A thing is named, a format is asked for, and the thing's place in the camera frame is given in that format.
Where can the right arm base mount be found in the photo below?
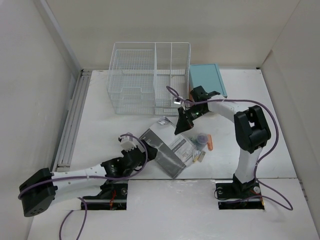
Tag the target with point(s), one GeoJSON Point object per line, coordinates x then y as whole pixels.
{"type": "Point", "coordinates": [231, 197]}

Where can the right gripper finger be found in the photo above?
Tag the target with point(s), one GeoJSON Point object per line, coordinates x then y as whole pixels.
{"type": "Point", "coordinates": [181, 125]}
{"type": "Point", "coordinates": [188, 124]}

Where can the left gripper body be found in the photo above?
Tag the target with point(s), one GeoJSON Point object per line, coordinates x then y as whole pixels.
{"type": "Point", "coordinates": [149, 156]}

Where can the aluminium rail left side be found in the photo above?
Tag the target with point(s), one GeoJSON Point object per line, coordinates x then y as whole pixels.
{"type": "Point", "coordinates": [66, 145]}

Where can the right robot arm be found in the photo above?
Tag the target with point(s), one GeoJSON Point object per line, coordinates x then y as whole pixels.
{"type": "Point", "coordinates": [252, 133]}

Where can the orange transparent case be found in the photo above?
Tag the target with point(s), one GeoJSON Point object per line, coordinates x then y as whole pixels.
{"type": "Point", "coordinates": [210, 144]}

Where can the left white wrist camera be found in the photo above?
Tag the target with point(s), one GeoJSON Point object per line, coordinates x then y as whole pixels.
{"type": "Point", "coordinates": [127, 143]}

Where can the teal orange drawer box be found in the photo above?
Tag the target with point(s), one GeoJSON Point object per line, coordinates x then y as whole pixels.
{"type": "Point", "coordinates": [209, 77]}

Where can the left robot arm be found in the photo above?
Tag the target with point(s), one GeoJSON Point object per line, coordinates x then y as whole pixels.
{"type": "Point", "coordinates": [45, 188]}

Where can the white wire desk organizer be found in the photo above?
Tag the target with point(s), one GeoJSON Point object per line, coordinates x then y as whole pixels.
{"type": "Point", "coordinates": [140, 72]}

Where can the clear jar of paperclips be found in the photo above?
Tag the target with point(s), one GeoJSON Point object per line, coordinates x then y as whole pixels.
{"type": "Point", "coordinates": [202, 139]}

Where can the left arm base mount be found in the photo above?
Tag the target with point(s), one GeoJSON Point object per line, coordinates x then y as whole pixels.
{"type": "Point", "coordinates": [112, 197]}

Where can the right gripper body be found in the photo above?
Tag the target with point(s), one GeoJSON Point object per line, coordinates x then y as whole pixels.
{"type": "Point", "coordinates": [192, 113]}

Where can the yellow eraser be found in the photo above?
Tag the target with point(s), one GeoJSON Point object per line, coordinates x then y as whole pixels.
{"type": "Point", "coordinates": [195, 159]}

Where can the green transparent case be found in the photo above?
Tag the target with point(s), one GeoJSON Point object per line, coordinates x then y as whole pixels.
{"type": "Point", "coordinates": [194, 141]}

